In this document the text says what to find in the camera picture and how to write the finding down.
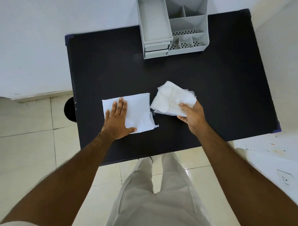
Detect black table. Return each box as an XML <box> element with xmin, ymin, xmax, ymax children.
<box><xmin>65</xmin><ymin>9</ymin><xmax>282</xmax><ymax>166</ymax></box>

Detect grey plastic desk organizer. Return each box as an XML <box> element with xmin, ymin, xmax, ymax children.
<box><xmin>136</xmin><ymin>0</ymin><xmax>210</xmax><ymax>59</ymax></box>

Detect person's beige trousers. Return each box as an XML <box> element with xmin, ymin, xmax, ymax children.
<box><xmin>105</xmin><ymin>152</ymin><xmax>213</xmax><ymax>226</ymax></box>

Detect person's left hand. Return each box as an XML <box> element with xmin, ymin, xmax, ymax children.
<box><xmin>101</xmin><ymin>97</ymin><xmax>137</xmax><ymax>140</ymax></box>

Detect person's left forearm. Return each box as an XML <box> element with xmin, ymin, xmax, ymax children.
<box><xmin>0</xmin><ymin>130</ymin><xmax>115</xmax><ymax>226</ymax></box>

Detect white wall socket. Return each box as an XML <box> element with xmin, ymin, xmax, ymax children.
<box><xmin>276</xmin><ymin>169</ymin><xmax>294</xmax><ymax>187</ymax></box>

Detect person's right forearm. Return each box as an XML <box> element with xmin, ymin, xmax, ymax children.
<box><xmin>197</xmin><ymin>126</ymin><xmax>298</xmax><ymax>226</ymax></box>

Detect white tissue bundle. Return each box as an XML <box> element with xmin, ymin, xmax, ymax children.
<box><xmin>150</xmin><ymin>81</ymin><xmax>197</xmax><ymax>117</ymax></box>

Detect white tissue sheet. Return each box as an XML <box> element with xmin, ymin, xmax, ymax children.
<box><xmin>102</xmin><ymin>93</ymin><xmax>159</xmax><ymax>134</ymax></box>

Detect person's right hand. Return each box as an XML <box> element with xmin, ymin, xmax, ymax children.
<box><xmin>177</xmin><ymin>100</ymin><xmax>209</xmax><ymax>136</ymax></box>

